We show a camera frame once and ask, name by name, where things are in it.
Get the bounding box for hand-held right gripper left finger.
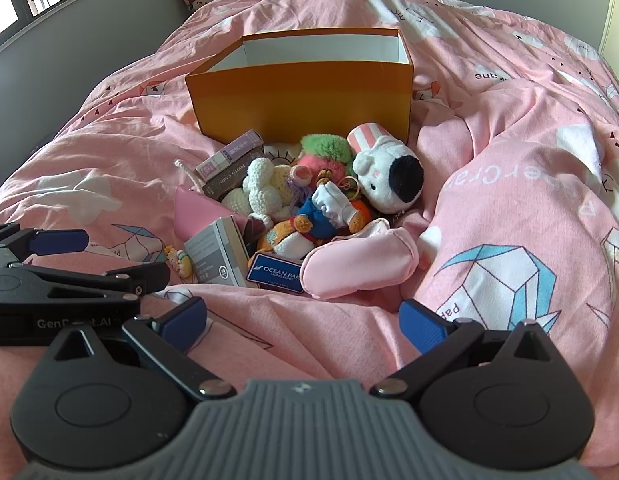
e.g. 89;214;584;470
44;297;236;401

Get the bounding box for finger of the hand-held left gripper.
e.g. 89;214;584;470
0;261;171;306
0;225;89;266

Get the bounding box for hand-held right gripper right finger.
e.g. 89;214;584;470
372;299;570;403

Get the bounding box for small cartoon figure charm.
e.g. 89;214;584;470
164;245;194;278

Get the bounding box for grey card box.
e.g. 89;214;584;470
184;216;256;289

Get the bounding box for pink pouch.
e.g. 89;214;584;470
303;219;420;301

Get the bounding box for blue rectangular badge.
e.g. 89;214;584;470
246;252;305;295

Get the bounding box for pink wallet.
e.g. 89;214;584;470
173;185;227;242

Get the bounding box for orange-red crochet fruit charm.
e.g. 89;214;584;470
348;200;374;233

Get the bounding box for orange plush doll blue outfit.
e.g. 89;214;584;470
256;180;371;261

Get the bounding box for pink hair ties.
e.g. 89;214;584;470
338;175;363;202

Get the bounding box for brown card box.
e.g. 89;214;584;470
203;152;264;202

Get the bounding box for white dog plush striped hat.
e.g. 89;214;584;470
346;122;425;214

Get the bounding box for cream crochet bunny doll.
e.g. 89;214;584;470
174;157;310;226

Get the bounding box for lilac card box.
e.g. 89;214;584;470
194;130;265;181

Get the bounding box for pink and green fluffy plush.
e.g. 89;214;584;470
295;133;354;182

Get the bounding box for orange cardboard box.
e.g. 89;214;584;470
185;29;415;147

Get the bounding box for pink printed duvet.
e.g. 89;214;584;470
0;0;619;480

